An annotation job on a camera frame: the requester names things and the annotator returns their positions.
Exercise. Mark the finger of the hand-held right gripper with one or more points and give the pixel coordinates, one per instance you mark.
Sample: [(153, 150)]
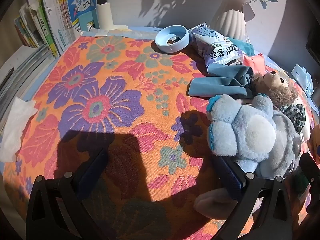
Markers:
[(312, 180)]

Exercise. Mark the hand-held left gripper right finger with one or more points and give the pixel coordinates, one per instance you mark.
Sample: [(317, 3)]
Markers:
[(231, 177)]

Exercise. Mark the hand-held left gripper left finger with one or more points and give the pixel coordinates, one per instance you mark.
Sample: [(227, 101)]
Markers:
[(93, 170)]

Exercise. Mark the pale blue plush toy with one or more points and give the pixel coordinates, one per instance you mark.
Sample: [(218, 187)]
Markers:
[(240, 130)]

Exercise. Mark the blue cloth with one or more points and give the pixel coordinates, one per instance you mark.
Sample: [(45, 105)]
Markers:
[(215, 82)]

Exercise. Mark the brown teddy bear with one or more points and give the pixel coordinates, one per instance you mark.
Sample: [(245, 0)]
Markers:
[(277, 90)]

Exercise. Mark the purple tissue packet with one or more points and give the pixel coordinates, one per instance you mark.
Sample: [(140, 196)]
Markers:
[(217, 52)]

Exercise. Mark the white paper tissue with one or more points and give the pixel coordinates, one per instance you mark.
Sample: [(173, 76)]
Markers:
[(15, 127)]

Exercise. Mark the floral woven blanket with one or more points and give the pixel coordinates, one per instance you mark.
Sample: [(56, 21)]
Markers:
[(112, 80)]

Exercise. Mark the blue white wipes pack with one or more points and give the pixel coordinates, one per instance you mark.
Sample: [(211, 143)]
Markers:
[(300, 76)]

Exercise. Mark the pink packet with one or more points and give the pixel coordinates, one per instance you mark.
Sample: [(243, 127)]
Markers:
[(255, 62)]

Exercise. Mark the stack of grey papers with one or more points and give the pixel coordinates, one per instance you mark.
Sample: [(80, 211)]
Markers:
[(25, 70)]

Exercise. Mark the black curved monitor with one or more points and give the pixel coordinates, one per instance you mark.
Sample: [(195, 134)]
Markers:
[(314, 42)]

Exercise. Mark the white ribbed vase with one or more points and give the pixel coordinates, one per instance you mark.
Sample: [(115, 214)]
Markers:
[(232, 17)]

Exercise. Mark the row of books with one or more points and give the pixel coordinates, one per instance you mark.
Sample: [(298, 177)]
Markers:
[(82, 5)]

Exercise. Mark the white lamp post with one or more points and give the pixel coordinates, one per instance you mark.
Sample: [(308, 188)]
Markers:
[(103, 12)]

